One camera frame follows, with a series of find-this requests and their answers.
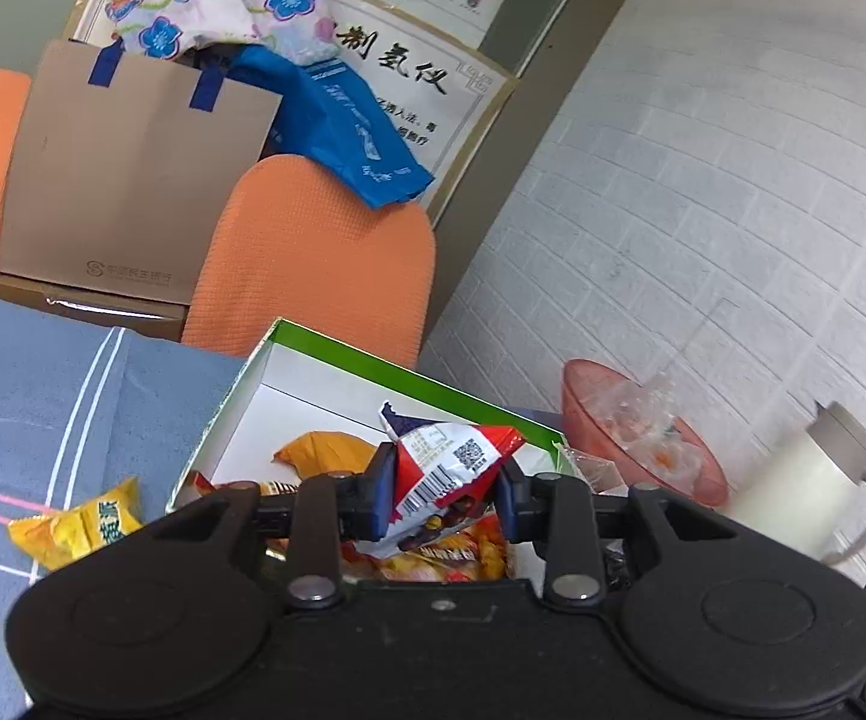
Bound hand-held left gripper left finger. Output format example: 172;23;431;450
143;441;400;610

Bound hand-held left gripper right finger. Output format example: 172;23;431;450
494;459;741;610

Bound red white nut packet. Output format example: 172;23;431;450
361;399;528;560

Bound green cardboard box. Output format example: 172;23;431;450
166;316;576;586

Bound yellow snack packet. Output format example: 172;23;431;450
7;476;143;572

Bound orange snack packet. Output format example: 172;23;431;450
274;431;381;482

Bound pink plastic bowl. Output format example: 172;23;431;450
562;358;730;507

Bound white thermos jug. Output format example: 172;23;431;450
725;400;866;567

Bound clear plastic wrappers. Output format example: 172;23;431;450
594;375;704;481

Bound blue plastic bag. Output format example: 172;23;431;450
226;45;435;209

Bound blue striped tablecloth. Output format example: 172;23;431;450
0;289;250;720

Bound white calligraphy poster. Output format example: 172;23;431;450
320;0;520;188

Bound brown paper bag blue handles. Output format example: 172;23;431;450
0;40;284;308

